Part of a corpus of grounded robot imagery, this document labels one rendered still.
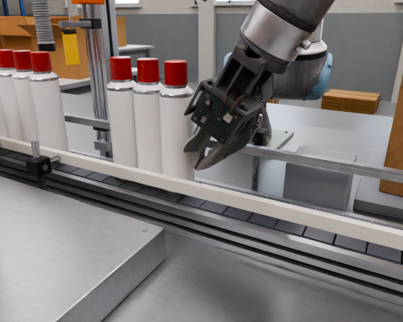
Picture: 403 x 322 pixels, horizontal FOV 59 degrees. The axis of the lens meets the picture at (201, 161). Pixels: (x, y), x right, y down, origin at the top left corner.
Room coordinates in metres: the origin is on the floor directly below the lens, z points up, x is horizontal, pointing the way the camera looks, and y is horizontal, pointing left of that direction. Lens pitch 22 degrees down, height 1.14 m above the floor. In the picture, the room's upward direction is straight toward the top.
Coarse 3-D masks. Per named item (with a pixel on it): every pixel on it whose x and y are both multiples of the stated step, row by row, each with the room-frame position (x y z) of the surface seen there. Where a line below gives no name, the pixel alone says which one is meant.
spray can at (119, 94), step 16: (112, 64) 0.57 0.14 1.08; (128, 64) 0.57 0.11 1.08; (112, 80) 0.57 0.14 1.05; (128, 80) 0.57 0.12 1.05; (112, 96) 0.56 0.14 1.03; (128, 96) 0.56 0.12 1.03; (112, 112) 0.56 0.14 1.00; (128, 112) 0.56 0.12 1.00; (112, 128) 0.56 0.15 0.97; (128, 128) 0.56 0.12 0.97; (112, 144) 0.57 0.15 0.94; (128, 144) 0.56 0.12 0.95; (128, 160) 0.56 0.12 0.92
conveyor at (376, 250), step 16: (112, 160) 0.65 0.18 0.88; (80, 176) 0.58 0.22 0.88; (96, 176) 0.58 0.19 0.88; (112, 176) 0.58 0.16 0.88; (144, 192) 0.52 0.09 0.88; (160, 192) 0.52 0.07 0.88; (208, 208) 0.46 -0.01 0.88; (224, 208) 0.46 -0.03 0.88; (256, 224) 0.42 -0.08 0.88; (272, 224) 0.42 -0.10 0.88; (288, 224) 0.42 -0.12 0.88; (384, 224) 0.42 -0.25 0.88; (320, 240) 0.38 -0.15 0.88; (336, 240) 0.38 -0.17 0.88; (352, 240) 0.38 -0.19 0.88; (384, 256) 0.35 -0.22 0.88; (400, 256) 0.35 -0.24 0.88
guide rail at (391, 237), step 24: (24, 144) 0.65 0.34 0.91; (96, 168) 0.56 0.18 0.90; (120, 168) 0.54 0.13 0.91; (192, 192) 0.47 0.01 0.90; (216, 192) 0.45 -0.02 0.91; (240, 192) 0.45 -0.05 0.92; (288, 216) 0.40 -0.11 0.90; (312, 216) 0.39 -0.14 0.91; (336, 216) 0.38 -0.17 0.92; (384, 240) 0.35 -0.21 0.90
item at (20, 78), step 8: (16, 56) 0.68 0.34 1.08; (24, 56) 0.68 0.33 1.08; (16, 64) 0.68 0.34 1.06; (24, 64) 0.68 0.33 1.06; (16, 72) 0.68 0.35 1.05; (24, 72) 0.68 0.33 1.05; (32, 72) 0.69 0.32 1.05; (16, 80) 0.67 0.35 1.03; (24, 80) 0.67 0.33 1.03; (16, 88) 0.68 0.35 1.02; (24, 88) 0.67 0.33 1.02; (16, 96) 0.68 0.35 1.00; (24, 96) 0.67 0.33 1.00; (24, 104) 0.67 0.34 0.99; (32, 104) 0.67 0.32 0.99; (24, 112) 0.67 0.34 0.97; (32, 112) 0.67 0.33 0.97; (24, 120) 0.67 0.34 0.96; (32, 120) 0.67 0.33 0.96; (24, 128) 0.67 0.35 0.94; (32, 128) 0.67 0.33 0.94; (24, 136) 0.68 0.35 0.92; (32, 136) 0.67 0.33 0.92
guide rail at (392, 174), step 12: (72, 120) 0.68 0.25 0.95; (84, 120) 0.67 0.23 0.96; (96, 120) 0.65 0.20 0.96; (252, 144) 0.52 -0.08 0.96; (264, 156) 0.49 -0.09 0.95; (276, 156) 0.49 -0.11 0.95; (288, 156) 0.48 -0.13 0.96; (300, 156) 0.47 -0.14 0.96; (312, 156) 0.47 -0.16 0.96; (324, 168) 0.45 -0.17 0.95; (336, 168) 0.45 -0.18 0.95; (348, 168) 0.44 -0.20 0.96; (360, 168) 0.43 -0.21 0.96; (372, 168) 0.43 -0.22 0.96; (384, 168) 0.42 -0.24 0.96; (396, 180) 0.41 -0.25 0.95
